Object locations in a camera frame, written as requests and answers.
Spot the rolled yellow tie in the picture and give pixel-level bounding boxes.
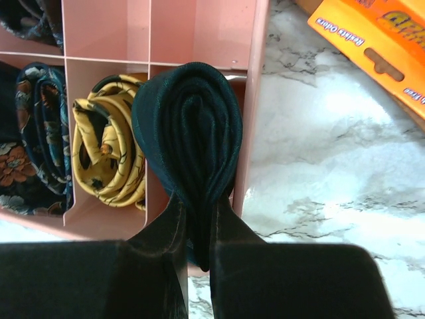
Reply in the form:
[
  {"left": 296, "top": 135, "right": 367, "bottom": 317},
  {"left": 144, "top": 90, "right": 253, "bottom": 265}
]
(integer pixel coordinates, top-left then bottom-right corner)
[{"left": 72, "top": 73, "right": 147, "bottom": 210}]

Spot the dark green tie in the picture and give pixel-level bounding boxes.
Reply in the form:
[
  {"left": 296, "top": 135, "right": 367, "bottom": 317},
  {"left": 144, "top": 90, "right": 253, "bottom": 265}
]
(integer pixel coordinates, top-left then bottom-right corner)
[{"left": 131, "top": 62, "right": 243, "bottom": 271}]

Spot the rolled patterned tie front-middle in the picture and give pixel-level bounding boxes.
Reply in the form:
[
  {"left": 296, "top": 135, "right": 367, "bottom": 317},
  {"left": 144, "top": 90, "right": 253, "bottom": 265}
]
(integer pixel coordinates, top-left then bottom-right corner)
[{"left": 1, "top": 62, "right": 74, "bottom": 217}]

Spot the orange sponge box lower left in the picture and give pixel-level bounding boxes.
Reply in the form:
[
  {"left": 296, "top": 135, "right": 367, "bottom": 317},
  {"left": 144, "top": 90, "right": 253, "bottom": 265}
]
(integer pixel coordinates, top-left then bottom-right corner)
[{"left": 297, "top": 1, "right": 424, "bottom": 128}]

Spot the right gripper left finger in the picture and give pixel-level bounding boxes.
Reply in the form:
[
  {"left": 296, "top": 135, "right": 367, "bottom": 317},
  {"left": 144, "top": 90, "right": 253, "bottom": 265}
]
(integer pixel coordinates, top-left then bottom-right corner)
[{"left": 1, "top": 195, "right": 188, "bottom": 318}]

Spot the rolled black tie back-middle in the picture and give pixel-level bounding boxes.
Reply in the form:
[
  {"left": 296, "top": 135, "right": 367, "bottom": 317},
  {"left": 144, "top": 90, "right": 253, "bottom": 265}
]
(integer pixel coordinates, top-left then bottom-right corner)
[{"left": 1, "top": 0, "right": 64, "bottom": 51}]

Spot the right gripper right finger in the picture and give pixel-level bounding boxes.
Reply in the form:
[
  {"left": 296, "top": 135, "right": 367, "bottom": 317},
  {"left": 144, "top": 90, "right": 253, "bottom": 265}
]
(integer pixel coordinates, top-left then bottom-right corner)
[{"left": 210, "top": 198, "right": 394, "bottom": 319}]

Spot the pink divided organizer box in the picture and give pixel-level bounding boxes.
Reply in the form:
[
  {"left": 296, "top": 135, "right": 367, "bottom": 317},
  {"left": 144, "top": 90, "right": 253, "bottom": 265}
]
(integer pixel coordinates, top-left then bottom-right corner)
[{"left": 1, "top": 1, "right": 268, "bottom": 241}]

